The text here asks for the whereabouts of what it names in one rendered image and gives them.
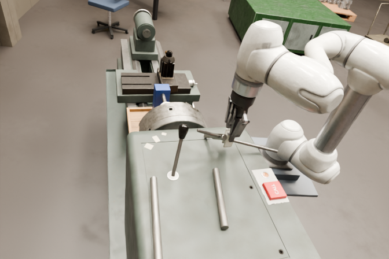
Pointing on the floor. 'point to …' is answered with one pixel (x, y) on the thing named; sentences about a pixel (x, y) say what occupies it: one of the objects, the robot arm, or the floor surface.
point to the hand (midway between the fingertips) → (228, 137)
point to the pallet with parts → (337, 4)
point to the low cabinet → (283, 15)
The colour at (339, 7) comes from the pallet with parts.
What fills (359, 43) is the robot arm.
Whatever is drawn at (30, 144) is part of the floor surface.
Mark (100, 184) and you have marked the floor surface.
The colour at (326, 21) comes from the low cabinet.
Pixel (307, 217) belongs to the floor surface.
